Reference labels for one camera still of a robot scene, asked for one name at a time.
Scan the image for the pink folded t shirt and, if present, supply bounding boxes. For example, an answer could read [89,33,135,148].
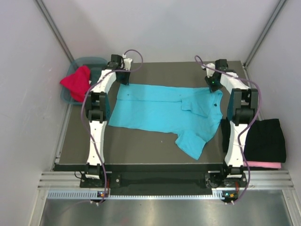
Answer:
[244,161,281,169]

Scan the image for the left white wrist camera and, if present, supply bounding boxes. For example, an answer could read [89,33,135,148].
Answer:
[121,54,133,71]

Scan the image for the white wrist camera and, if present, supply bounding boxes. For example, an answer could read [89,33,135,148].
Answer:
[201,63,215,78]
[121,54,133,71]

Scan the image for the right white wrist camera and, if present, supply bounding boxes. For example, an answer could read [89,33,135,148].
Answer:
[201,63,215,78]

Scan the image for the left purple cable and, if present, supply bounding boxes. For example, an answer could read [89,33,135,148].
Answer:
[80,48,144,204]

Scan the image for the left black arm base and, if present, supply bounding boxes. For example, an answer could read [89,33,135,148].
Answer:
[74,167,121,189]

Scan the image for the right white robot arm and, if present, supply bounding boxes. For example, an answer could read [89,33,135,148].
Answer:
[203,59,260,186]

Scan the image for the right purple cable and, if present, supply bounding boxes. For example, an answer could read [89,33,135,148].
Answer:
[194,55,260,204]

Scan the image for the black folded t shirt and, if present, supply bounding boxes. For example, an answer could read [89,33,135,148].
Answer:
[221,119,286,167]

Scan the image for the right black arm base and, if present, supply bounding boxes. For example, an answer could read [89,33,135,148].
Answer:
[204,171,247,188]

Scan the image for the teal plastic basket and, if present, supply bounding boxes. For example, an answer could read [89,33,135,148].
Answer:
[60,57,107,105]

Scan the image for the purple cable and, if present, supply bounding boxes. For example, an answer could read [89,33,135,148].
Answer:
[80,48,144,204]
[194,55,260,204]

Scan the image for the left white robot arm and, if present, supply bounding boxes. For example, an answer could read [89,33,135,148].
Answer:
[85,54,133,187]

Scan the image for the red t shirt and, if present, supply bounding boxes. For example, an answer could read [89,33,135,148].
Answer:
[60,65,91,103]

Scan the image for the left aluminium corner post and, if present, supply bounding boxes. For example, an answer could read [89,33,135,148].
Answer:
[33,0,74,63]

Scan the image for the aluminium front rail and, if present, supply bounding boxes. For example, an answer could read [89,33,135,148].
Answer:
[38,170,293,190]

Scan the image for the aluminium corner post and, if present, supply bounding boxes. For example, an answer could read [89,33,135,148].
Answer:
[243,0,287,69]
[33,0,74,63]

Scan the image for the grey slotted cable duct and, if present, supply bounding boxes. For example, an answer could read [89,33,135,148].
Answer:
[47,190,234,200]

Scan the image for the cyan t shirt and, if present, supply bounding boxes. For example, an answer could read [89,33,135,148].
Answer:
[109,84,223,160]

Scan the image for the right aluminium corner post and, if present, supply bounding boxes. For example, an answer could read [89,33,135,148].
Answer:
[243,0,287,69]

